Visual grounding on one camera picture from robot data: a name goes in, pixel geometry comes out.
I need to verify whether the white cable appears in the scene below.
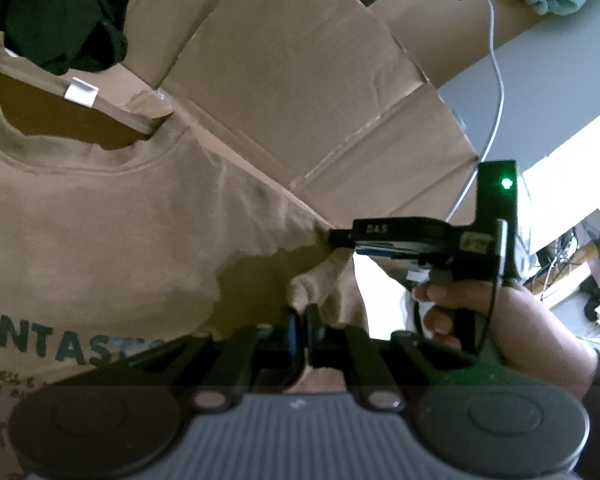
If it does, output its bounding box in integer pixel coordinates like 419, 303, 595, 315
447, 0, 507, 223

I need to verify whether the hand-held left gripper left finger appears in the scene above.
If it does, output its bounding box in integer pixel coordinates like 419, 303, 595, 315
127, 307, 301, 409

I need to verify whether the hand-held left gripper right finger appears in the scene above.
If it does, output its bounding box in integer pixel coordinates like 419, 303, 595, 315
306, 305, 476, 409

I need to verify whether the brown printed t-shirt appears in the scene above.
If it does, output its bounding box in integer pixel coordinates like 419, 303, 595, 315
0, 32, 372, 480

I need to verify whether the crumpled black garment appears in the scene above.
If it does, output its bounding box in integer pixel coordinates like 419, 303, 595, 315
0, 0, 131, 76

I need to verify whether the flattened cardboard box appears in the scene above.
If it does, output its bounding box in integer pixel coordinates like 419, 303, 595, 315
122, 0, 482, 233

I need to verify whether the person's right hand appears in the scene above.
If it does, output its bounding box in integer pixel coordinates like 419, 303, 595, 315
412, 280, 600, 402

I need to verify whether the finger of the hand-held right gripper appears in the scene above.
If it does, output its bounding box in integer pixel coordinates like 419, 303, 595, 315
329, 229, 417, 262

